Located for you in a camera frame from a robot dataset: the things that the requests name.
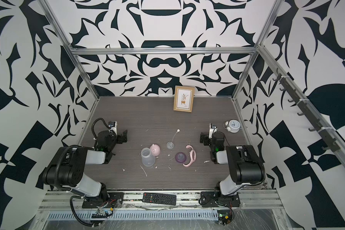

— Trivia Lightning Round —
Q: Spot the pink bottle handle ring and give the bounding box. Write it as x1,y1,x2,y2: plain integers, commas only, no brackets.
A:
182,145,197,168

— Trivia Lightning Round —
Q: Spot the clear baby bottle body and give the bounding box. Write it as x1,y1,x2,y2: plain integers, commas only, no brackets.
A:
141,148,156,167

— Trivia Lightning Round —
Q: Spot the clear straw with weight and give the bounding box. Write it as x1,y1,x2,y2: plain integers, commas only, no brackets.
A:
166,129,180,150

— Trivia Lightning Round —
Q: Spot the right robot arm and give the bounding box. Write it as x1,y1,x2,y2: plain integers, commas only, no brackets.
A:
200,131,265,196

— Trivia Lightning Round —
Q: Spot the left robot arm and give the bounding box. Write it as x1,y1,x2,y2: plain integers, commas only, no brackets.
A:
42,118,127,202

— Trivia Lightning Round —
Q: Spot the white alarm clock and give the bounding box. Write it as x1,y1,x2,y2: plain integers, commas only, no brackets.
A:
224,119,241,133

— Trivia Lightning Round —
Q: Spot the pink bottle cap dome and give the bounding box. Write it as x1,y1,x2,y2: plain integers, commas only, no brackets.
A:
150,144,161,157

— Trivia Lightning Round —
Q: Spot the black remote control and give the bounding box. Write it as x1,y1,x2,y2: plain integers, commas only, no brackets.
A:
142,193,176,206

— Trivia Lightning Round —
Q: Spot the green circuit board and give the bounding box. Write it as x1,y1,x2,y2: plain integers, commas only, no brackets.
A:
218,212,234,226

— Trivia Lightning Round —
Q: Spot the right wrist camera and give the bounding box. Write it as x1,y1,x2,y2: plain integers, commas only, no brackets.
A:
209,123,218,139

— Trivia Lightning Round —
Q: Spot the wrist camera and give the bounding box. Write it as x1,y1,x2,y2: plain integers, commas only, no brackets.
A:
108,121,117,134
209,123,218,139

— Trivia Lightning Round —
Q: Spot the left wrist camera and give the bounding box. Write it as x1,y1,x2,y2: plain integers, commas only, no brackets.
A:
108,121,117,134

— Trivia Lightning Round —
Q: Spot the wooden picture frame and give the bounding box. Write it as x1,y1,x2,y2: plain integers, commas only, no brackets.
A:
173,86,195,113

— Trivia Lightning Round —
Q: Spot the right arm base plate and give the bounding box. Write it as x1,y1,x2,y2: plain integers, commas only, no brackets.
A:
198,192,241,208

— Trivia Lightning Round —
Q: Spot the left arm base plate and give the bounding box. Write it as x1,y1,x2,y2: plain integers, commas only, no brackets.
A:
82,192,124,209

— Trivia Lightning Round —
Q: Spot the white slotted cable duct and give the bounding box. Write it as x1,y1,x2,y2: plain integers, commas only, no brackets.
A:
47,210,219,221

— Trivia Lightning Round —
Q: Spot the wall hook rack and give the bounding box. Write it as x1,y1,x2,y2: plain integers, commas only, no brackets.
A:
273,73,341,152

